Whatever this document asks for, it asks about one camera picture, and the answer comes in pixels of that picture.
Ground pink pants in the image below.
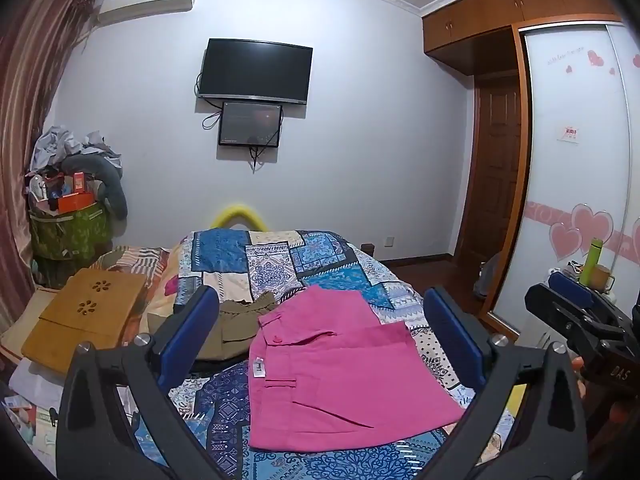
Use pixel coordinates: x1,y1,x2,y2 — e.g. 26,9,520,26
247,285,463,453

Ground green thermos bottle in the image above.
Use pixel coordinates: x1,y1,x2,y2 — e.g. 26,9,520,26
579,237,603,286

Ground wooden lap desk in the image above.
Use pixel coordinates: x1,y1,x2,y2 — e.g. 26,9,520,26
22,269,146,374

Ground brown wooden door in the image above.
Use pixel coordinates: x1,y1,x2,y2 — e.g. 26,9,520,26
456,75,521,273

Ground olive green pants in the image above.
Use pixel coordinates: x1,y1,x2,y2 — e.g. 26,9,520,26
198,292,278,361

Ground green laundry basket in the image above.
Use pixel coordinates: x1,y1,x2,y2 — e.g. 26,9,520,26
29,203,113,289

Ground blue patchwork quilt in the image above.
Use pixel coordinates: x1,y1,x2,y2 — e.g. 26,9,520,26
130,227,516,480

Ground orange box in basket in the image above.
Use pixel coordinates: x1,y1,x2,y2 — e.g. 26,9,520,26
58,192,96,214

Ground yellow hoop behind bed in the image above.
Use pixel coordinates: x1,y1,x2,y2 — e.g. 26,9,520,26
210,204,269,232

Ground grey pillow on basket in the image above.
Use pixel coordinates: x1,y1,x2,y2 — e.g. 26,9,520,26
61,154,128,221

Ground wooden wardrobe with sliding doors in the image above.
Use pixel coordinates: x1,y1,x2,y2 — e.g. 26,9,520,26
422,0,639,345

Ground striped maroon curtain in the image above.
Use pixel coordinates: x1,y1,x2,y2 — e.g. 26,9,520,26
1,0,96,328

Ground small wall monitor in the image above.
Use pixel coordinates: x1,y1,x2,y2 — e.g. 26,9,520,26
218,102,282,148

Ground large wall television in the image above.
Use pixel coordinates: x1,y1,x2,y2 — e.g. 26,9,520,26
196,38,314,105

